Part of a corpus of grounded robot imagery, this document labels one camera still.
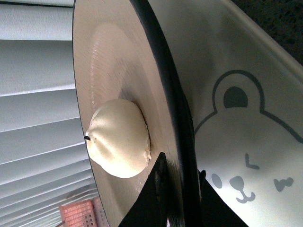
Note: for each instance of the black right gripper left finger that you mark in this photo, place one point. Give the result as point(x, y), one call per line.
point(150, 208)

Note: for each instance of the brown plate with black rim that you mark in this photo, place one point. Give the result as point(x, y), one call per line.
point(119, 51)

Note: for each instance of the white steamed bun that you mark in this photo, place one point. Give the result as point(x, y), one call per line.
point(118, 139)

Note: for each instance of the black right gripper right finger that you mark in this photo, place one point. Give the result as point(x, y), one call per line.
point(215, 212)

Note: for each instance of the white bear print tray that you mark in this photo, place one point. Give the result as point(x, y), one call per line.
point(245, 95)

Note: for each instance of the pink perforated panel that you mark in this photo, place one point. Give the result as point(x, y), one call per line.
point(88, 213)

